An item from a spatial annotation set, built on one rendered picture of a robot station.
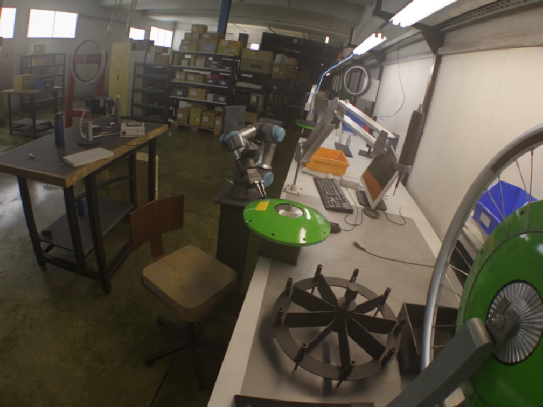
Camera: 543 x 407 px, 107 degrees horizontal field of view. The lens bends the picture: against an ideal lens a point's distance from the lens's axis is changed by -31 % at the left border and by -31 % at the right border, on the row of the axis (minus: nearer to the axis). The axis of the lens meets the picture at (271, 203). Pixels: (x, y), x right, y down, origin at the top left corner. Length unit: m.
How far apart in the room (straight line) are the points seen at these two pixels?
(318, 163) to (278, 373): 1.59
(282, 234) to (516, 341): 0.73
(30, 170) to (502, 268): 1.81
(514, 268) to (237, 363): 0.61
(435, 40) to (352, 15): 7.18
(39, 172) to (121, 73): 6.34
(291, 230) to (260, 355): 0.40
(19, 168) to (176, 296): 1.13
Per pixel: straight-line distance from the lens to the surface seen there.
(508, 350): 0.40
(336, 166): 2.08
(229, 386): 0.70
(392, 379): 0.84
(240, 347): 0.77
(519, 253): 0.41
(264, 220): 0.95
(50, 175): 1.61
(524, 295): 0.39
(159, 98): 7.67
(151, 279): 1.37
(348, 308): 0.74
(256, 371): 0.73
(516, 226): 0.44
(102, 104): 1.97
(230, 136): 1.24
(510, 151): 0.49
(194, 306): 1.25
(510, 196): 1.26
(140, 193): 2.81
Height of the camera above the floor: 1.54
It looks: 25 degrees down
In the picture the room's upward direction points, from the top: 11 degrees clockwise
